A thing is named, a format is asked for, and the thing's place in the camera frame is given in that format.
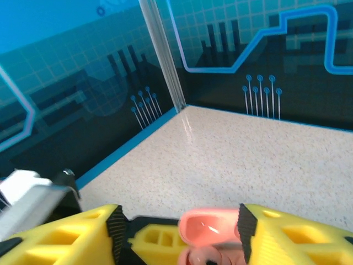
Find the aluminium frame post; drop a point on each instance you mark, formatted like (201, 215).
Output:
(164, 55)

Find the white earbud charging case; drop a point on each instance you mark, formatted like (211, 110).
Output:
(204, 226)

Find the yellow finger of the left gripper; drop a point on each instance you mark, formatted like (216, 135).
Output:
(154, 248)

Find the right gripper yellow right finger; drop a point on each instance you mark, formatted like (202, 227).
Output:
(275, 245)

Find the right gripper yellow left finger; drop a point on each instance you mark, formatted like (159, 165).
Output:
(91, 245)

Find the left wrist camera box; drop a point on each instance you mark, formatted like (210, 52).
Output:
(24, 193)

